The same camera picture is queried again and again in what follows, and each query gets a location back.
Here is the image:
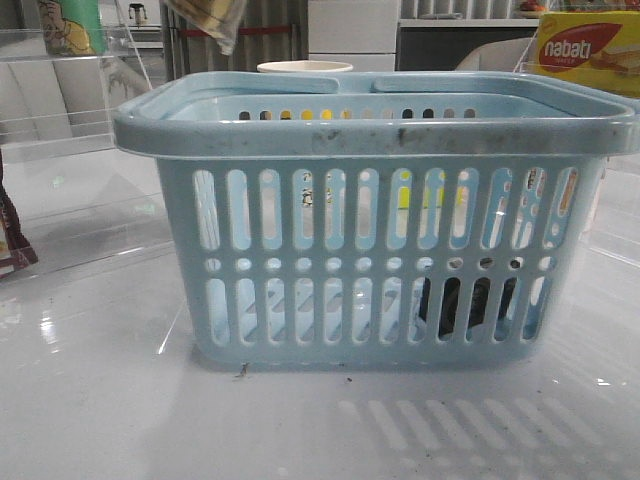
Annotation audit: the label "black white tissue pack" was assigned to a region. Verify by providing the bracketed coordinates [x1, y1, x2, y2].
[413, 274, 519, 341]

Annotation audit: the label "light blue plastic basket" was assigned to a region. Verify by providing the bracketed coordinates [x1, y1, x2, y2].
[112, 71, 639, 368]

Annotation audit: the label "white cabinet drawers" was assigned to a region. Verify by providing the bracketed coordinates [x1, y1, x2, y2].
[307, 0, 401, 72]

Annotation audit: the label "dark kitchen counter cabinet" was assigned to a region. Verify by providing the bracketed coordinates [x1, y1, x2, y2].
[395, 19, 538, 71]

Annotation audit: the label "beige armchair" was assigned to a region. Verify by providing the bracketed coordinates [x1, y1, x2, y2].
[456, 37, 533, 72]

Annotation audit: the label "dark red snack packet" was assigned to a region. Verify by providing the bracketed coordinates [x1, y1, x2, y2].
[1, 187, 38, 278]

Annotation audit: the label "clear acrylic shelf left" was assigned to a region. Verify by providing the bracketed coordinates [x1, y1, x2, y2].
[1, 1, 168, 284]

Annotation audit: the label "green cartoon drink bottle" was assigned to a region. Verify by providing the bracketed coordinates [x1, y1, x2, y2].
[37, 0, 106, 56]

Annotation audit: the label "yellow nabati wafer box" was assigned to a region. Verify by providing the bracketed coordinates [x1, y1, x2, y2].
[526, 11, 639, 98]

